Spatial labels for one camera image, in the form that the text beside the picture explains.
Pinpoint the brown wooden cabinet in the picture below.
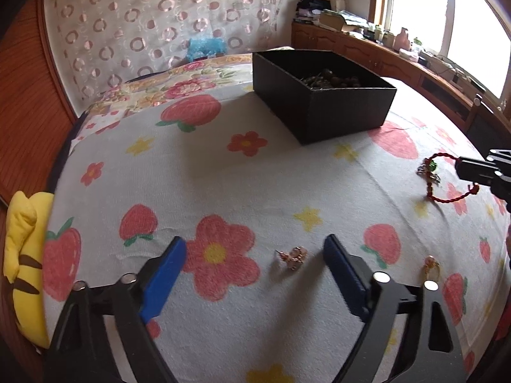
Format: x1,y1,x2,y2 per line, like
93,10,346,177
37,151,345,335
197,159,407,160
291,22,510,150

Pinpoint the window with wooden frame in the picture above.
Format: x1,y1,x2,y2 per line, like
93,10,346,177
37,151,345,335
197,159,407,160
374,0,510,103

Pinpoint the red string bracelet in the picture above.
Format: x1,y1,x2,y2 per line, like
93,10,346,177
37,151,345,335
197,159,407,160
423,151,481,204

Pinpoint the small gold earring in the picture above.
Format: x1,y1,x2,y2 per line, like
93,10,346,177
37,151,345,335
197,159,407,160
423,255,441,283

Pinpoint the green gem silver charm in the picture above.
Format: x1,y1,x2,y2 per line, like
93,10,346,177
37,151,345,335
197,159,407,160
416,158,441,185

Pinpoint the pink bottle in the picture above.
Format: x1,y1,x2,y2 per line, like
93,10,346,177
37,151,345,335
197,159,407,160
393,28,410,52

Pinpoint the pink circle pattern curtain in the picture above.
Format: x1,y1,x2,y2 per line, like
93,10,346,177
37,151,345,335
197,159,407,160
44,0,281,109

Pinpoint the black open jewelry box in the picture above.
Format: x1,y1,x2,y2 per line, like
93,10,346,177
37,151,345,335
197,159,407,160
252,49,397,145

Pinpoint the silver chain in box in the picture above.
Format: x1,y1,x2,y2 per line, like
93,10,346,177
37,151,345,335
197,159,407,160
299,72,333,89

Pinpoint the yellow striped plush toy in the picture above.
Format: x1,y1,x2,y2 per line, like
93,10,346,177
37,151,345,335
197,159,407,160
4,191,54,349

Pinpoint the rose gold earring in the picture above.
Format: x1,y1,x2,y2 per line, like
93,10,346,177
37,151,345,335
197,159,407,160
275,246,308,272

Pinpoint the dark red bead bracelet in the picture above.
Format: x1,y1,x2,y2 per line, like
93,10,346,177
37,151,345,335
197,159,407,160
318,68,361,88

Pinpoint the floral quilt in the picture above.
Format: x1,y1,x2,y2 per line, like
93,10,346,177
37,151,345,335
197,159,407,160
87,54,252,117

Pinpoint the blue plush item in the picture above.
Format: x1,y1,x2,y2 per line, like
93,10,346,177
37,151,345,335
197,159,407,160
186,37,227,62

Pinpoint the strawberry flower print bedsheet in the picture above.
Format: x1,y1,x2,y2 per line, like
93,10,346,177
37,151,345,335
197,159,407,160
43,83,510,382

